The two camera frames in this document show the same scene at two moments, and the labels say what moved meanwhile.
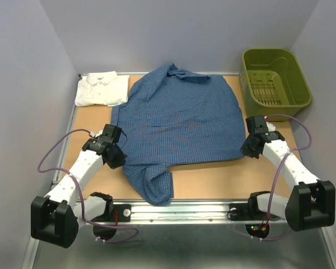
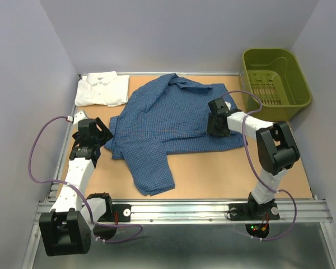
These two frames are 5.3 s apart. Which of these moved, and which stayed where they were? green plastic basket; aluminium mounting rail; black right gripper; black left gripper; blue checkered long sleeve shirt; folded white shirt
Moved: black left gripper; blue checkered long sleeve shirt; black right gripper
Stayed: aluminium mounting rail; folded white shirt; green plastic basket
